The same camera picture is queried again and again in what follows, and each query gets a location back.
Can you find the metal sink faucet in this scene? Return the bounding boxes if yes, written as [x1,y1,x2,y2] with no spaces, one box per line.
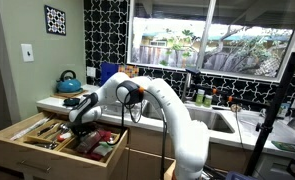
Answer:
[181,67,202,103]

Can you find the green patterned mat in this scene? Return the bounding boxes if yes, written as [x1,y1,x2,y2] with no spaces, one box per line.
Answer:
[270,140,295,155]

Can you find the grey folded cloth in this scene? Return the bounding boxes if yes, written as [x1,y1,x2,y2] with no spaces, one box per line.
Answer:
[92,145,114,158]

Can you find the red cloth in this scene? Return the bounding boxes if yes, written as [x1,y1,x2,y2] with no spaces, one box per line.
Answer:
[72,129,113,162]

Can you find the wooden kitchen drawer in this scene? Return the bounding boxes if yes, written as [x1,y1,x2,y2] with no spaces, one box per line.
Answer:
[0,110,129,180]

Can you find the black handled utensil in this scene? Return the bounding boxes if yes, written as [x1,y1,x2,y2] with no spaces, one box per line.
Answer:
[36,123,60,137]

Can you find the wooden base cabinet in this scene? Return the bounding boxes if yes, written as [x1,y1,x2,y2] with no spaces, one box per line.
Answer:
[118,125,266,180]

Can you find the kitchen window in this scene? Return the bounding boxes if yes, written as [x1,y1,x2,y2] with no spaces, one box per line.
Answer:
[126,0,295,83]

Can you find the silver metal spoon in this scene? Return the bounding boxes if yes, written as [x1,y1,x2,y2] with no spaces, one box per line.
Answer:
[57,122,72,133]
[30,141,59,151]

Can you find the patterned wall tile picture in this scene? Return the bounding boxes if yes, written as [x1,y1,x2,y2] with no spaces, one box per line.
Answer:
[43,4,67,37]

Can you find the black tripod pole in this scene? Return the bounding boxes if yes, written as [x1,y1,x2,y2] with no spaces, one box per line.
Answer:
[243,51,295,178]

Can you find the white scraper with red hook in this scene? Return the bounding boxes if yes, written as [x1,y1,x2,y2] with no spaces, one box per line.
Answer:
[56,132,73,143]

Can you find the steel kitchen sink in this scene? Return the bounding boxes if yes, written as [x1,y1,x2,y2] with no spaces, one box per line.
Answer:
[141,100,237,135]

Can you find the wooden trivet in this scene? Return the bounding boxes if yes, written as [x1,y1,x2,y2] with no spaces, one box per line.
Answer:
[50,88,89,100]

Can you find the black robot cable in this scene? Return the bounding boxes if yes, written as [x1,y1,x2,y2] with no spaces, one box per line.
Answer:
[118,85,169,180]

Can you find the clear plastic container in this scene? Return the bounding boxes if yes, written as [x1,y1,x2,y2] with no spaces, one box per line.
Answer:
[74,130,103,155]

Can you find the white wall outlet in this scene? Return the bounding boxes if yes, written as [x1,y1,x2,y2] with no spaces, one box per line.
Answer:
[86,66,97,79]

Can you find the teal kettle with black handle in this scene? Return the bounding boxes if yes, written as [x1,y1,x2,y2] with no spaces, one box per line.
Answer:
[55,69,83,94]

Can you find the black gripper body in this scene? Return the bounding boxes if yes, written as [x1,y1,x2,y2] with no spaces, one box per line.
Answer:
[67,120,96,138]

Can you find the green soap bottle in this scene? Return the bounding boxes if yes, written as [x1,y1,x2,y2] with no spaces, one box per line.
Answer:
[195,88,206,107]
[203,94,214,109]

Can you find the white wrapped sticks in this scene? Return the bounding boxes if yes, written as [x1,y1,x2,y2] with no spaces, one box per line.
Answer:
[9,116,52,142]

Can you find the black clamp bar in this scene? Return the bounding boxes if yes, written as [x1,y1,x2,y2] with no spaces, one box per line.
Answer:
[189,82,272,109]

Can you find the metal drawer handle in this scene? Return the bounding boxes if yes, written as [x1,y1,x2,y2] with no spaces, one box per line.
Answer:
[18,159,52,174]

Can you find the white light switch plate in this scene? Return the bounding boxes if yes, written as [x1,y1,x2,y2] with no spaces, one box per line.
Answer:
[20,43,35,63]

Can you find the small black pan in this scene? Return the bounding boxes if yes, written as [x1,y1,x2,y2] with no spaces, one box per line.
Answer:
[62,97,83,108]

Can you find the blue cutting board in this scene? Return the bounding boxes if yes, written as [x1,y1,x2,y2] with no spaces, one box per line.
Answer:
[100,62,121,88]

